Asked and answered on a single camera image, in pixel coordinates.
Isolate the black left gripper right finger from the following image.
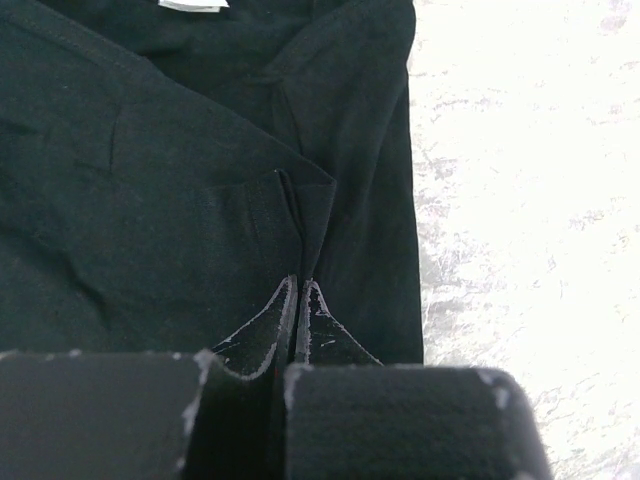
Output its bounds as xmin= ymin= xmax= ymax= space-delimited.
xmin=284 ymin=281 xmax=552 ymax=479

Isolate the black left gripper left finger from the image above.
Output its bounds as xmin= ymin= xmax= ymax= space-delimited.
xmin=1 ymin=277 xmax=298 ymax=479

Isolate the black t shirt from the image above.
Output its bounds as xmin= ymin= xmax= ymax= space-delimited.
xmin=1 ymin=1 xmax=423 ymax=363

